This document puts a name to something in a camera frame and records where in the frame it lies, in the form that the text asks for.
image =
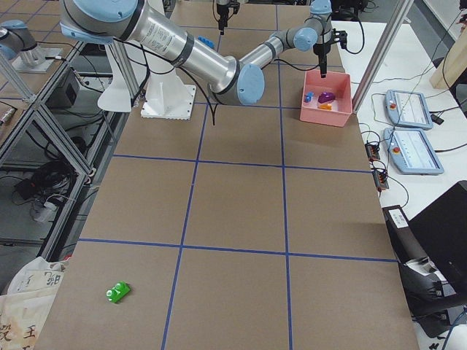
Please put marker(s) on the long blue four-stud block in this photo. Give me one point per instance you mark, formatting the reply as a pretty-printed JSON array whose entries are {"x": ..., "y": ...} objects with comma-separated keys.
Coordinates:
[{"x": 209, "y": 43}]

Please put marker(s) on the white tote bag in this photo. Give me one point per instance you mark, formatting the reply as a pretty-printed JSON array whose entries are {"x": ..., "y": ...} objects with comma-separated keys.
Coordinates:
[{"x": 27, "y": 301}]

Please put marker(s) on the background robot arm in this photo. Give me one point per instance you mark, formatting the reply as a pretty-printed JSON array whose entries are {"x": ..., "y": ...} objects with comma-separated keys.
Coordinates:
[{"x": 19, "y": 46}]

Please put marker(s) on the upper teach pendant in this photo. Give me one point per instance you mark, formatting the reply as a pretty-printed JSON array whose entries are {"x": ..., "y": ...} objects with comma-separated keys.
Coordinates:
[{"x": 408, "y": 109}]

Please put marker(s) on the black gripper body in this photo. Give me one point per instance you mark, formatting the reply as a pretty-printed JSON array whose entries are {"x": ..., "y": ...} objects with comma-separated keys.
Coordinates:
[
  {"x": 321, "y": 49},
  {"x": 221, "y": 11}
]

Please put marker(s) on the lower teach pendant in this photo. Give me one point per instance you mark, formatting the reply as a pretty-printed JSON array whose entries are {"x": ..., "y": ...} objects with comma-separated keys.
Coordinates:
[{"x": 411, "y": 152}]

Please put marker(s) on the pink plastic box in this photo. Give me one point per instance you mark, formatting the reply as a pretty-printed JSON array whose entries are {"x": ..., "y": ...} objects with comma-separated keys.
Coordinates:
[{"x": 335, "y": 82}]

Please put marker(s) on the green block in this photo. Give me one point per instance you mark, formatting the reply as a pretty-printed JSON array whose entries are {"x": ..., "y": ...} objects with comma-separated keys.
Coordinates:
[{"x": 117, "y": 292}]

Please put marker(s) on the orange block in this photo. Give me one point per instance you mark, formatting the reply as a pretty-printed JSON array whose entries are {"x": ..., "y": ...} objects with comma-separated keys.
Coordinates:
[{"x": 325, "y": 106}]

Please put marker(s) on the aluminium frame post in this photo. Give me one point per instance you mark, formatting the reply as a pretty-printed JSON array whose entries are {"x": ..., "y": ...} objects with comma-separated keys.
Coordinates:
[{"x": 388, "y": 35}]

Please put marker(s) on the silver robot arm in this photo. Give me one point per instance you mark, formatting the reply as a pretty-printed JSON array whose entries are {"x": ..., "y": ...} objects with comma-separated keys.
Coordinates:
[{"x": 230, "y": 81}]

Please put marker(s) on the aluminium frame rack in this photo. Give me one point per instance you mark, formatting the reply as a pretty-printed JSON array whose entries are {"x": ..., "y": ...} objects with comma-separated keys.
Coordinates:
[{"x": 56, "y": 144}]

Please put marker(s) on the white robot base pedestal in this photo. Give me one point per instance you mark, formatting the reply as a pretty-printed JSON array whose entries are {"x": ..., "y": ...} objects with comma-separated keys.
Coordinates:
[{"x": 140, "y": 78}]

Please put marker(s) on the grey usb hub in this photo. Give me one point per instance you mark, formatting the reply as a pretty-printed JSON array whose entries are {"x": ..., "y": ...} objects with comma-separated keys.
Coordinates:
[{"x": 372, "y": 151}]

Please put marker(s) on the purple block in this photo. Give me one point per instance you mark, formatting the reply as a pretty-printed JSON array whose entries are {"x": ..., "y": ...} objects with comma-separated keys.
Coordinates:
[{"x": 326, "y": 97}]

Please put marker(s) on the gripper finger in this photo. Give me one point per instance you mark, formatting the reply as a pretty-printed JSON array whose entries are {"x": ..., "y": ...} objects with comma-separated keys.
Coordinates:
[
  {"x": 323, "y": 69},
  {"x": 221, "y": 24}
]

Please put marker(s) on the small blue block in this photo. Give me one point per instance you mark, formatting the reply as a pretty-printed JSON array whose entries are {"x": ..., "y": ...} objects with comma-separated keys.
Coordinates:
[{"x": 308, "y": 97}]

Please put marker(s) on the teach pendant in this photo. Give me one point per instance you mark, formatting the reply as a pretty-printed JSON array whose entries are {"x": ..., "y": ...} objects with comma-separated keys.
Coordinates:
[
  {"x": 408, "y": 109},
  {"x": 411, "y": 152}
]

